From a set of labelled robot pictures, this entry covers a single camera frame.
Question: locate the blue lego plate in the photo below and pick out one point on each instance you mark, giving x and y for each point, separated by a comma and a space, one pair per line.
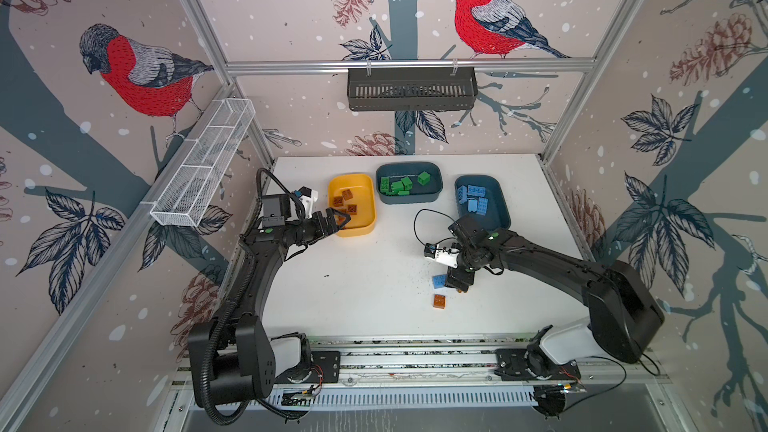
462, 194
476, 191
439, 281

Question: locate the white mesh wall shelf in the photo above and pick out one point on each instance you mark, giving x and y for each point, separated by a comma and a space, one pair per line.
193, 185

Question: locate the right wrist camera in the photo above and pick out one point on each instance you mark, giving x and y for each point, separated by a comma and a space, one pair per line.
447, 256

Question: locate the dark teal bin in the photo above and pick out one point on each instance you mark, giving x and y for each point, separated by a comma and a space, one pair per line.
498, 215
419, 194

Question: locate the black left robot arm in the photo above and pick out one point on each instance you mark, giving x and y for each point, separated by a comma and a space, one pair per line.
232, 359

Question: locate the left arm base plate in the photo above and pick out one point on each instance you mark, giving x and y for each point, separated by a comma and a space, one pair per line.
324, 368

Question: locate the yellow plastic bin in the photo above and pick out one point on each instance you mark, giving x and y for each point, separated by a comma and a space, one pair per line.
354, 195

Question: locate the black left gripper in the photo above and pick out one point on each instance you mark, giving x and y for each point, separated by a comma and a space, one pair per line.
320, 231

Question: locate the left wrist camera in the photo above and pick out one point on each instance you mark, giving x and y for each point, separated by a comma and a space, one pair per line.
278, 209

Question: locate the green lego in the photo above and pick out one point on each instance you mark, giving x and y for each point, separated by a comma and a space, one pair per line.
407, 184
423, 178
398, 188

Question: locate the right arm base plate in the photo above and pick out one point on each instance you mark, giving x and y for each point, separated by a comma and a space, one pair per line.
520, 364

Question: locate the long green lego brick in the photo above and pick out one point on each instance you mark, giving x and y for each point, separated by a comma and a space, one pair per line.
385, 186

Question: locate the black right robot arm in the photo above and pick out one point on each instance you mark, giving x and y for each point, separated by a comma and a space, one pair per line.
623, 318

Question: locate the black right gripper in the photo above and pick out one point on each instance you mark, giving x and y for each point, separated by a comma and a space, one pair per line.
457, 277

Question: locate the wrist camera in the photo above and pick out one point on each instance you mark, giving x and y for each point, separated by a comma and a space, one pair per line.
447, 256
278, 209

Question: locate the black hanging wire basket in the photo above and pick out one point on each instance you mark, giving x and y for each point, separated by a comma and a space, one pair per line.
412, 89

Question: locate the middle dark teal bin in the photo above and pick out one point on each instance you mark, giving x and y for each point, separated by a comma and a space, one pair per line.
419, 194

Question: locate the right dark teal bin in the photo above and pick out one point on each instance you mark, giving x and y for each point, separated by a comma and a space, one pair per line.
498, 215

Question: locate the brown lego bottom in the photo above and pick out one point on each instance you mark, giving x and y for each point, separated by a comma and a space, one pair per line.
439, 302

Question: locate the aluminium mounting rail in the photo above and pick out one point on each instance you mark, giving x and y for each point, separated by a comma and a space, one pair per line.
458, 360

